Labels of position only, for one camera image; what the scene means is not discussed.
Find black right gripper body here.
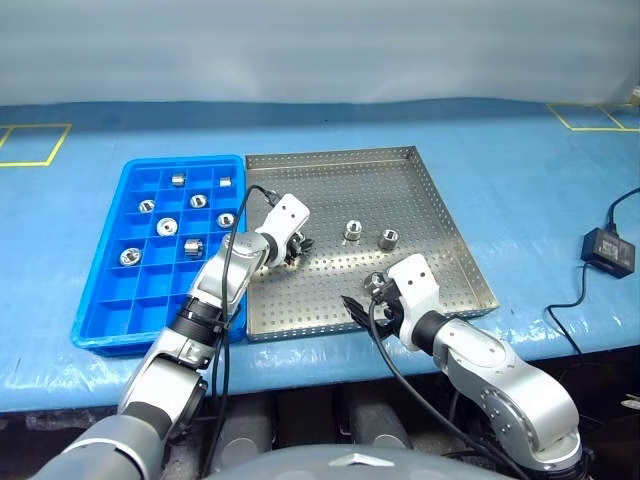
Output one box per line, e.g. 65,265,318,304
371,291,404,342

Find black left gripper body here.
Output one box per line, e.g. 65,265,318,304
282,231,307,265

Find perforated steel tray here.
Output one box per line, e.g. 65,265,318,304
243,145,500,343

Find blue plastic compartment tray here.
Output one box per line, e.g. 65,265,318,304
69,154,249,357

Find dark grey rounded cylinder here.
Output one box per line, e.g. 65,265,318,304
214,394,274,476
344,394,411,451

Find grey robot torso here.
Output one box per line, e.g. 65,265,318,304
204,442,516,480

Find blue plastic table cover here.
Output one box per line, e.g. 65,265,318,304
0,97,640,414

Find black power adapter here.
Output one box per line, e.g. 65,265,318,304
581,227,635,280

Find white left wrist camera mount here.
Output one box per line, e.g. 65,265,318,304
253,193,311,262

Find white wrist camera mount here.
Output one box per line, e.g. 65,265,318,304
387,253,441,351
253,193,311,262

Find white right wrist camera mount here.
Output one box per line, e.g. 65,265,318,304
387,253,441,351

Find thin black adapter cable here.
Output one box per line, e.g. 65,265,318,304
545,262,589,357
607,186,640,234

